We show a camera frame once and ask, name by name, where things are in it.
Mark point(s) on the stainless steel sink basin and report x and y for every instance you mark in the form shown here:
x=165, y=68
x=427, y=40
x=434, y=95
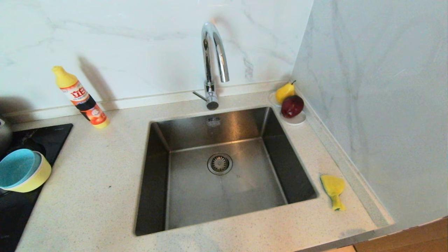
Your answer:
x=210, y=203

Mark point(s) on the dark red apple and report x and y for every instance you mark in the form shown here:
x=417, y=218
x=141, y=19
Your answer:
x=292, y=106

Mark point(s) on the chrome gooseneck faucet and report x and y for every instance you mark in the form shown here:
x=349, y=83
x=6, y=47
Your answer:
x=209, y=56

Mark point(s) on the black induction cooktop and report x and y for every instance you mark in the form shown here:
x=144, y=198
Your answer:
x=56, y=134

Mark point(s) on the blue plastic bowl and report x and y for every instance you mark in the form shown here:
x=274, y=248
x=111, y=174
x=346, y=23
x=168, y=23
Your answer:
x=17, y=168

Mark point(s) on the small white dish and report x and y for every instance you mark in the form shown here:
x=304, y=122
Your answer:
x=295, y=121

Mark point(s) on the yellow fish-shaped sponge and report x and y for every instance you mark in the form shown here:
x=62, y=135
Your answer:
x=332, y=185

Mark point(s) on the orange yellow dish soap bottle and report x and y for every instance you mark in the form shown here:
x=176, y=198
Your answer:
x=84, y=103

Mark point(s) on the yellow plastic bowl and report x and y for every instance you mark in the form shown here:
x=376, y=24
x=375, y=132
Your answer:
x=40, y=177

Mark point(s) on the round metal drain strainer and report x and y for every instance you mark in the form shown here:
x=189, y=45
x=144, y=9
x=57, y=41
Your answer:
x=219, y=164

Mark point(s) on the yellow pear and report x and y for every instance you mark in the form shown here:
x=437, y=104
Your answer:
x=285, y=92

